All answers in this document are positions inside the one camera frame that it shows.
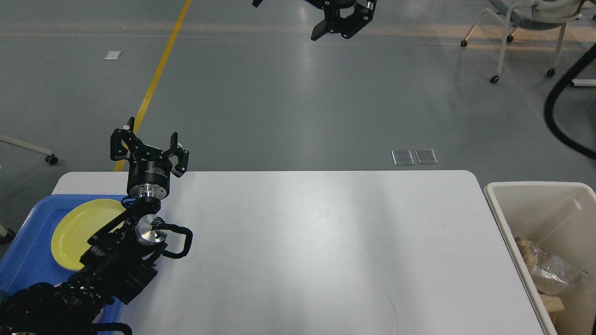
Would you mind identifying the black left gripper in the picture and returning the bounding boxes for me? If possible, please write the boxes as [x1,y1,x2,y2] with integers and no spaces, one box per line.
[110,117,190,200]

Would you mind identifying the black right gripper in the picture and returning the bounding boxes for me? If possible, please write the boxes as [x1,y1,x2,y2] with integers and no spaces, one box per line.
[252,0,377,41]

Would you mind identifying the yellow plastic plate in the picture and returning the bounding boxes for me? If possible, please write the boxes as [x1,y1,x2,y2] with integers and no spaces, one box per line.
[50,199,125,271]

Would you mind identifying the brown paper ball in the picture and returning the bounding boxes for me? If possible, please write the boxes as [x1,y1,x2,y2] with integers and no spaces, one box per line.
[515,237,538,263]

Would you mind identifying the clear plastic bottle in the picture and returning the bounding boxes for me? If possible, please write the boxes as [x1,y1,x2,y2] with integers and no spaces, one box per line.
[528,244,589,295]

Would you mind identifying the brown paper bag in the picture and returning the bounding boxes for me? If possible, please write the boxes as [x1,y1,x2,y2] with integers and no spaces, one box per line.
[539,294,565,314]

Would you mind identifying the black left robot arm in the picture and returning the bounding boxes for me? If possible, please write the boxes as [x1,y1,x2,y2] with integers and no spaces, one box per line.
[1,117,193,335]

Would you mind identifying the white caster leg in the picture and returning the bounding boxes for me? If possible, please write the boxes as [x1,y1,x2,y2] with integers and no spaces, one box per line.
[0,135,58,165]

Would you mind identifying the blue plastic tray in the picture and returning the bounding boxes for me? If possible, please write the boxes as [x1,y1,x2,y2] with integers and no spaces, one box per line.
[1,194,132,335]

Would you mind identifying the floor outlet plate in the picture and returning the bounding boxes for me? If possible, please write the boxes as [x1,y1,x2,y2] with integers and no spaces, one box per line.
[391,150,415,166]
[415,150,438,165]

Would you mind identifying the white office chair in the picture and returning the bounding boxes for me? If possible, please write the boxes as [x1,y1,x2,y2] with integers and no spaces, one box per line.
[460,0,585,84]

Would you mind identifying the beige plastic bin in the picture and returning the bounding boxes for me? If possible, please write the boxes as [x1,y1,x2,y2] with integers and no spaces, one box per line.
[484,181,596,335]

